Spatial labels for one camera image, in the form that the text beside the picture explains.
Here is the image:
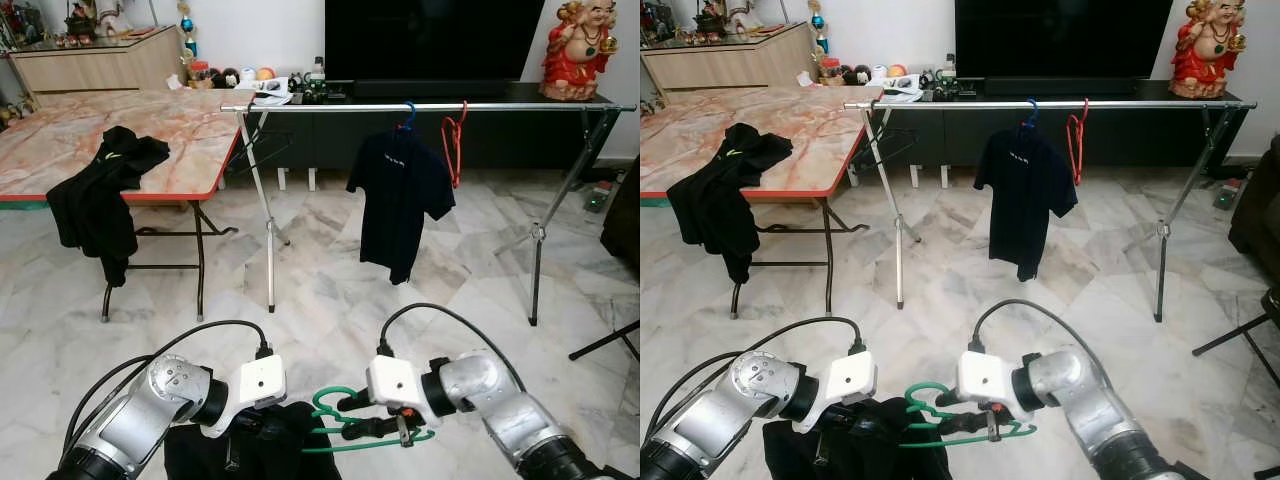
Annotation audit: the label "silver metal clothes rack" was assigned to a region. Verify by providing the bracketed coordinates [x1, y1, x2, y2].
[220, 98, 637, 328]
[843, 97, 1258, 323]

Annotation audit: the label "black shirt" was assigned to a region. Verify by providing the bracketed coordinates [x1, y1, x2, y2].
[762, 395, 951, 480]
[163, 400, 343, 480]

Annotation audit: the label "light wooden sideboard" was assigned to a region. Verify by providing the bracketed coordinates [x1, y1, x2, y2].
[8, 25, 186, 106]
[640, 22, 816, 101]

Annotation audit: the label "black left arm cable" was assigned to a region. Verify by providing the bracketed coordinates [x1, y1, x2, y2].
[650, 316, 866, 451]
[62, 320, 276, 461]

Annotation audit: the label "dark brown sofa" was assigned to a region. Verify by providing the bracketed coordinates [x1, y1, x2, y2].
[1228, 135, 1280, 291]
[600, 155, 641, 276]

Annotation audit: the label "black garment with yellow logo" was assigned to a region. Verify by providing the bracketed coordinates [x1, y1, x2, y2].
[667, 122, 794, 286]
[45, 125, 171, 288]

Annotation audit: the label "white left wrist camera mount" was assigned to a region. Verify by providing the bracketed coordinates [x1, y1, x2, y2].
[200, 355, 288, 438]
[795, 350, 879, 426]

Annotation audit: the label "red laughing Buddha statue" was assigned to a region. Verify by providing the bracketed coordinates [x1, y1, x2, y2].
[1167, 0, 1247, 99]
[538, 0, 617, 102]

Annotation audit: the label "red plastic clothes hanger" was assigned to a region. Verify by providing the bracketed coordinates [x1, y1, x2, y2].
[441, 100, 469, 189]
[1065, 98, 1091, 187]

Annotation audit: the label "black flat screen television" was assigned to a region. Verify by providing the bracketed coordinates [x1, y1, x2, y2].
[324, 0, 547, 84]
[954, 0, 1174, 81]

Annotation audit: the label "marble pattern folding table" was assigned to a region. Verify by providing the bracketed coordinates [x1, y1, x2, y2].
[640, 85, 886, 319]
[0, 88, 263, 323]

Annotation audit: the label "black soundbar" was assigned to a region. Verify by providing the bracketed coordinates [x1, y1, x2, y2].
[352, 78, 513, 99]
[983, 77, 1141, 97]

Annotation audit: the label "black metal stand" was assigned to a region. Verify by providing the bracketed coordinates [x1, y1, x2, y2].
[568, 320, 641, 363]
[1192, 288, 1280, 386]

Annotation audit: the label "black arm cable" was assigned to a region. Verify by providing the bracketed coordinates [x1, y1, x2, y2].
[650, 316, 866, 451]
[377, 303, 528, 391]
[62, 320, 276, 461]
[968, 298, 1111, 386]

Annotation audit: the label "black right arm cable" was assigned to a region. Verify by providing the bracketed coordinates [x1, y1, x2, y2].
[377, 303, 528, 391]
[968, 298, 1111, 386]

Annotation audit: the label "black television console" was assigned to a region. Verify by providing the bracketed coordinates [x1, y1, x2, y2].
[850, 80, 1246, 166]
[225, 82, 621, 171]

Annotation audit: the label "navy blue t-shirt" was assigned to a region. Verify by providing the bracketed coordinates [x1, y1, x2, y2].
[346, 125, 457, 286]
[973, 125, 1079, 283]

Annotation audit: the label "stack of white papers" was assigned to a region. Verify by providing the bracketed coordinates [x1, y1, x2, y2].
[240, 78, 293, 106]
[872, 76, 926, 103]

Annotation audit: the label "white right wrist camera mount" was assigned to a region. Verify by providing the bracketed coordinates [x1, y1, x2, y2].
[366, 355, 444, 431]
[957, 350, 1034, 421]

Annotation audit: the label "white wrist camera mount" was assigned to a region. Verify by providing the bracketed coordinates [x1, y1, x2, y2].
[366, 355, 444, 431]
[200, 355, 288, 438]
[795, 350, 879, 426]
[957, 350, 1034, 421]

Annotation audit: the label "green plastic clothes hanger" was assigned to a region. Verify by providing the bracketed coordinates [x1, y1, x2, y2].
[898, 382, 1037, 449]
[302, 385, 437, 454]

